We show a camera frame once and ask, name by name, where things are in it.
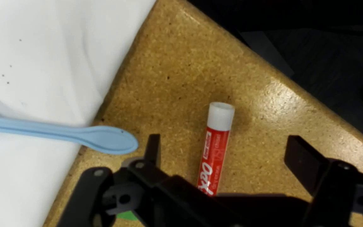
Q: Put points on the light blue plastic spoon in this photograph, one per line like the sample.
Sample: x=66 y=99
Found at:
x=104 y=139

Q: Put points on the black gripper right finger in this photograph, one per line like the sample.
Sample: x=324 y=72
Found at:
x=336 y=186

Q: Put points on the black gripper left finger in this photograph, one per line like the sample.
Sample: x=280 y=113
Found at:
x=139 y=187

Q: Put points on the red white marker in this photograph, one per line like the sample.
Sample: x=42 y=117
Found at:
x=219 y=128

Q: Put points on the white cloth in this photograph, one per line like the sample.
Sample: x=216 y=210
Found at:
x=59 y=60

